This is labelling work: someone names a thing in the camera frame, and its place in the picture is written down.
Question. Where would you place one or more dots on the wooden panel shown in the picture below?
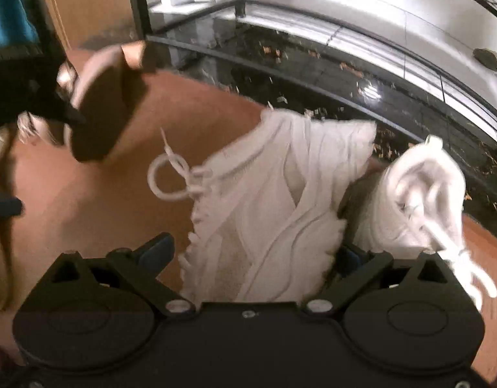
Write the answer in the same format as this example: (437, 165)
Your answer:
(90, 0)

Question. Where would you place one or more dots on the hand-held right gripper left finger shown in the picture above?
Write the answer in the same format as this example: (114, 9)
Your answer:
(158, 247)

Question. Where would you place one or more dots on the black metal shoe rack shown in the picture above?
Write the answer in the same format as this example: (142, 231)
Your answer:
(137, 0)

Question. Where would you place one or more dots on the white knit sneaker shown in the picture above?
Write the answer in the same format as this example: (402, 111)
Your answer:
(410, 206)
(268, 210)

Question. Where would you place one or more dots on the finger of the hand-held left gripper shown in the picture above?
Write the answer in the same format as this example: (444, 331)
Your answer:
(70, 115)

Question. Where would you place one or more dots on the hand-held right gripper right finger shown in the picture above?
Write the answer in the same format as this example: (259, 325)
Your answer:
(350, 257)

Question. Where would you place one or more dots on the beige high-heeled shoe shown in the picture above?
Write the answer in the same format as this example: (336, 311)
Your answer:
(105, 109)

